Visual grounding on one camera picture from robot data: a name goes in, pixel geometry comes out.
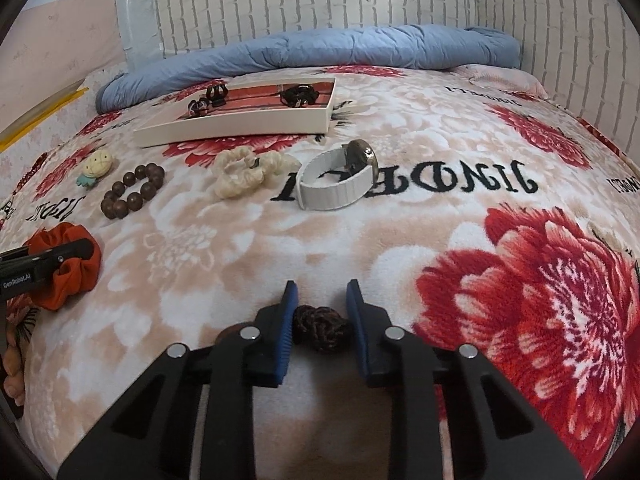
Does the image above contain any black scrunchie with bells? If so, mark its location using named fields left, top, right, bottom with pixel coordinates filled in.
left=279, top=85, right=320, bottom=109

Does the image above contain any person's left hand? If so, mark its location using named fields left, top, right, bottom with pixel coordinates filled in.
left=0, top=307, right=26, bottom=421

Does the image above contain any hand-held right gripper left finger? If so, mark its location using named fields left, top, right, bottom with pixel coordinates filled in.
left=57, top=280, right=301, bottom=480

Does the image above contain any white tray with red lining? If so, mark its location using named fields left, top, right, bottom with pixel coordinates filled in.
left=134, top=76, right=337, bottom=149

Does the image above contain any brown pendant with knot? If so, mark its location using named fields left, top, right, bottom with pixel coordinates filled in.
left=291, top=305, right=353, bottom=353

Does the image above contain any pineapple plush hair tie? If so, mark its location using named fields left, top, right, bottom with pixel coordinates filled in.
left=76, top=151, right=115, bottom=188

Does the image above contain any clear plastic sheet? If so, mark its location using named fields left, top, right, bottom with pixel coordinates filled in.
left=114, top=0, right=166, bottom=68

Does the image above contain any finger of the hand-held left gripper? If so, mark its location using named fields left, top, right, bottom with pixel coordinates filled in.
left=0, top=237, right=96, bottom=273

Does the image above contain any cream scrunchie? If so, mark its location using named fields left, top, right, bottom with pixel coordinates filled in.
left=212, top=149, right=301, bottom=200

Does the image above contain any orange scrunchie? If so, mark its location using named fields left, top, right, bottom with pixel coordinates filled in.
left=25, top=223, right=103, bottom=312

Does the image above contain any brown wooden bead bracelet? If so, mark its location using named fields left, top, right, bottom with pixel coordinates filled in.
left=100, top=162, right=166, bottom=220

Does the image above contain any white strap wristwatch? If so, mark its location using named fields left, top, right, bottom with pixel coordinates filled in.
left=297, top=139, right=377, bottom=211

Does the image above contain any yellow cloth strip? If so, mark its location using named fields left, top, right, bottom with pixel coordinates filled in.
left=0, top=85, right=88, bottom=148

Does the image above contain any rolled blue quilt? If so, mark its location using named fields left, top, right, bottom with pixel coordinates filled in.
left=95, top=25, right=521, bottom=113

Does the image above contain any pink pillow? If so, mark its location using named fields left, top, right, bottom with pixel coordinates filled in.
left=452, top=62, right=548, bottom=98

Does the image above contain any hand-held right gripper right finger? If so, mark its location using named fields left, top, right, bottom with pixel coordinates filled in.
left=345, top=278, right=586, bottom=480

